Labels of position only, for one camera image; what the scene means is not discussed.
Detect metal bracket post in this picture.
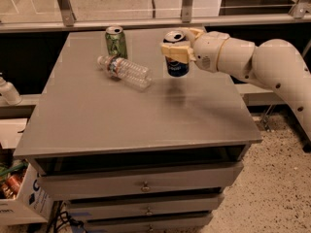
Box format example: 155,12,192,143
57,0,76,27
289,0,311,18
181,0,193,22

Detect left metal bracket post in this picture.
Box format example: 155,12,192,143
57,0,76,27

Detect grey drawer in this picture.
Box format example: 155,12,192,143
85,213,212,233
67,192,224,220
38,161,243,201

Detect orange can in box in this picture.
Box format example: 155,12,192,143
2,174,21,198

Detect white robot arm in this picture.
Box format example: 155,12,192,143
161,28,311,139

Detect white plastic bottle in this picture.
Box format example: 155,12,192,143
0,76,22,105

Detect clear plastic water bottle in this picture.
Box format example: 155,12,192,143
97,55,152,90

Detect middle metal bracket post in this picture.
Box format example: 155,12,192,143
181,0,193,22

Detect middle grey drawer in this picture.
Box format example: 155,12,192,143
67,192,224,220

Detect white cardboard box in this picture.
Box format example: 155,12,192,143
0,165,53,225

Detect green soda can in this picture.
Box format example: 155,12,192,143
105,25,127,58

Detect right metal bracket post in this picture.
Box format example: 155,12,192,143
289,0,311,18

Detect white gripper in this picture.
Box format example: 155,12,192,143
161,27,230,73

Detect black cables under cabinet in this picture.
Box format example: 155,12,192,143
45,201,87,233

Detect top grey drawer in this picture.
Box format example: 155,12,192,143
38,161,243,201

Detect grey drawer cabinet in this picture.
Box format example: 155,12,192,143
15,29,260,225

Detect bottom grey drawer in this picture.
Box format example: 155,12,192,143
85,213,212,233

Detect blue pepsi can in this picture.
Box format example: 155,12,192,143
163,30,189,77

